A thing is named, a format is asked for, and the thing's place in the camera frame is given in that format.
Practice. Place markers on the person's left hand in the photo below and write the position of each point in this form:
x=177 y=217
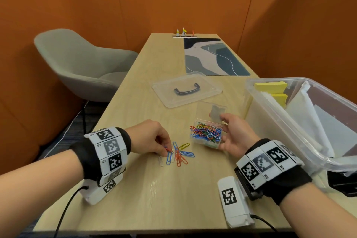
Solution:
x=147 y=137

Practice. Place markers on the person's right hand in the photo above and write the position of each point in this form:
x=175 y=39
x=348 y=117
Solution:
x=240 y=137

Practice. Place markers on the white card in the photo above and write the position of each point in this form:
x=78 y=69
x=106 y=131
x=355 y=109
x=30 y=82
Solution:
x=334 y=129

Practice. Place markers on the person's right forearm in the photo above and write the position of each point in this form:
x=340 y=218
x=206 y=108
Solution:
x=320 y=212

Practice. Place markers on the clear plastic lid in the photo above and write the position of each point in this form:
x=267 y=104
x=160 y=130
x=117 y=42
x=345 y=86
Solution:
x=200 y=90

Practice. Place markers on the white folded paper divider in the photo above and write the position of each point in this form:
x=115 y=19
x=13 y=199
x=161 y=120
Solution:
x=304 y=106

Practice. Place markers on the patterned desk mat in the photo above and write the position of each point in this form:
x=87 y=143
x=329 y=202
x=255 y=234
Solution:
x=214 y=56

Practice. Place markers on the yellow sticky note pad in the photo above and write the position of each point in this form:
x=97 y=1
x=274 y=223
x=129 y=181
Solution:
x=270 y=86
x=280 y=99

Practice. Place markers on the small clear plastic case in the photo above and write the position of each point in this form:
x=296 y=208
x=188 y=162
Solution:
x=214 y=112

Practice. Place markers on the person's left forearm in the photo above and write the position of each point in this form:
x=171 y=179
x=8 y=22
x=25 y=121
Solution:
x=33 y=190

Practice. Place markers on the white wrist camera unit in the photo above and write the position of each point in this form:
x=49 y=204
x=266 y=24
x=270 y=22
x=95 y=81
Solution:
x=94 y=194
x=237 y=210

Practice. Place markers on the clear plastic storage bin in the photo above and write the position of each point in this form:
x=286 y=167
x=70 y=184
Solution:
x=267 y=123

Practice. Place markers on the grey armchair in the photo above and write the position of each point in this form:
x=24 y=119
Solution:
x=75 y=62

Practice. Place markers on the pile of coloured paper clips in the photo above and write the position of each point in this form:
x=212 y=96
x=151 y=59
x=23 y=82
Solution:
x=206 y=131

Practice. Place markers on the black wristband with marker tags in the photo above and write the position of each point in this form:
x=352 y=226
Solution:
x=86 y=157
x=290 y=184

